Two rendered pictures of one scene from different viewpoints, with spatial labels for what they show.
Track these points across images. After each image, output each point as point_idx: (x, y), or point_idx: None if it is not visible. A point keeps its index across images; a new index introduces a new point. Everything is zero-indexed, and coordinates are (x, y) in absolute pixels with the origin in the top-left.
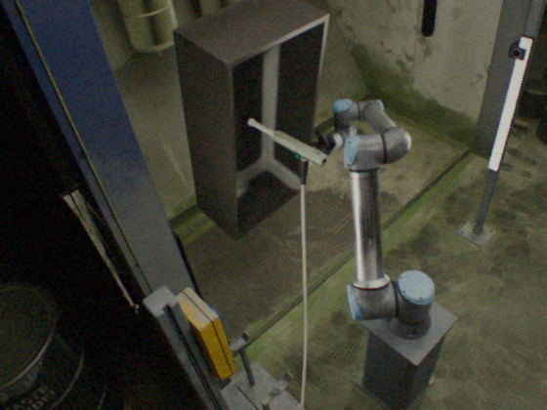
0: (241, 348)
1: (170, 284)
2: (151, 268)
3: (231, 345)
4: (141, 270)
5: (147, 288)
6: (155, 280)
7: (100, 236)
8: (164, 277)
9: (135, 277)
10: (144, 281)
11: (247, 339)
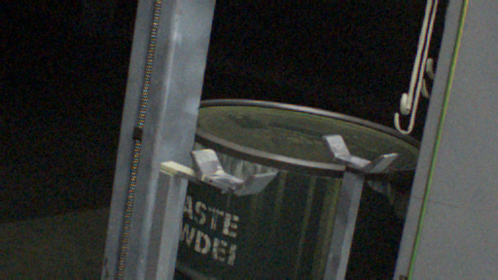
0: (346, 183)
1: (489, 127)
2: (484, 30)
3: (345, 149)
4: (463, 5)
5: (446, 75)
6: (472, 74)
7: None
8: (491, 90)
9: (446, 17)
10: (452, 46)
11: (373, 160)
